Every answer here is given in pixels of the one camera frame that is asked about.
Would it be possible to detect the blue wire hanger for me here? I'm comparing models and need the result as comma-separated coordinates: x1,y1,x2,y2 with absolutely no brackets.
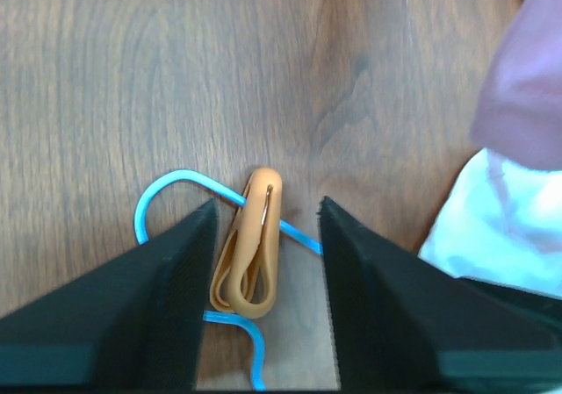
133,168,324,390

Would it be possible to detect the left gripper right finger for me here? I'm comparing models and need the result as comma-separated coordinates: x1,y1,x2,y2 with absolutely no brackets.
319,198,561,390

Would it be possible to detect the pink garment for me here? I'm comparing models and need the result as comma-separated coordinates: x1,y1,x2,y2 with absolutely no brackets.
471,0,561,171

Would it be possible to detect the white pink-trimmed underwear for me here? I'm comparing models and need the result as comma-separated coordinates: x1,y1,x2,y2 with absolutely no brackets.
419,149,561,297

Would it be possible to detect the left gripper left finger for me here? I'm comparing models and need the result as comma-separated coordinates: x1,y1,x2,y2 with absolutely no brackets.
1,201,218,390

